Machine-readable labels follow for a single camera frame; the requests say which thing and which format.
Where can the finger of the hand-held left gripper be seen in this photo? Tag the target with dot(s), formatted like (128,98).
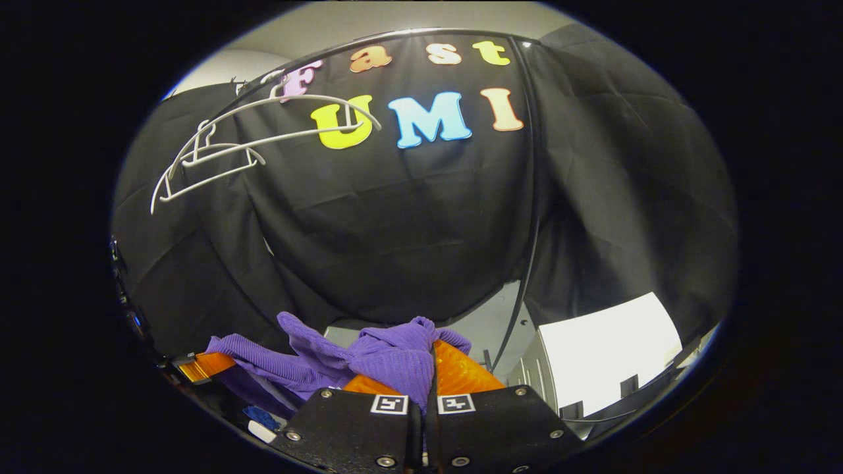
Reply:
(207,367)

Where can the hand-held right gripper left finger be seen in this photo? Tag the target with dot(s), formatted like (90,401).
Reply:
(355,434)

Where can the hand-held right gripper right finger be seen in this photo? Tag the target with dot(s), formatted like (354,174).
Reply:
(500,434)

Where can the white clothes hanger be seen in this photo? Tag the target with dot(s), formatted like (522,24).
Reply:
(296,135)
(217,153)

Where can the black metal clothes rack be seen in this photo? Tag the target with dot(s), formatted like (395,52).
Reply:
(535,197)

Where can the white board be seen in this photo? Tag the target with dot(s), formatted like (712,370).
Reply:
(606,355)

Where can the black backdrop cloth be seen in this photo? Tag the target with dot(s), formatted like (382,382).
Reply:
(395,217)

